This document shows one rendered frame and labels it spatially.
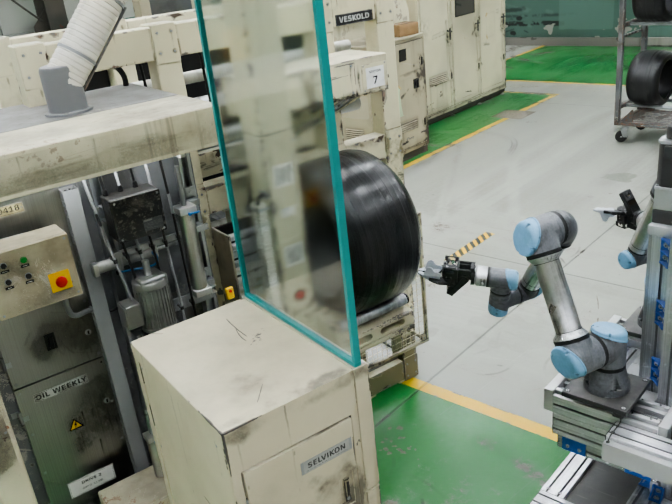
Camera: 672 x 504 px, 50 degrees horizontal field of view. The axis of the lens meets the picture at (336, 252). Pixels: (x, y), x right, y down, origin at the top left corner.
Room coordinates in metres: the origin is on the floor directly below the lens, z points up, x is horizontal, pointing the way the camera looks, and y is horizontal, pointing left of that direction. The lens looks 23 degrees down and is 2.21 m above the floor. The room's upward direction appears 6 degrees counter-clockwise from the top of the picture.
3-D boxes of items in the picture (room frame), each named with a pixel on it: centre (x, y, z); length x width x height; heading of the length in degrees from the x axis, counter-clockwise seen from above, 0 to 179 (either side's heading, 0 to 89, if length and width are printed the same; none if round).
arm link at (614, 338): (2.06, -0.86, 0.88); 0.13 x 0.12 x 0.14; 115
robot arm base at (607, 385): (2.06, -0.87, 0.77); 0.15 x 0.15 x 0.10
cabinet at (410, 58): (7.52, -0.65, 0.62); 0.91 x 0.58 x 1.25; 136
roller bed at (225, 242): (2.74, 0.37, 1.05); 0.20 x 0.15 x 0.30; 123
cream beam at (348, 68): (2.86, 0.03, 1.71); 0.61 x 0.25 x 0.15; 123
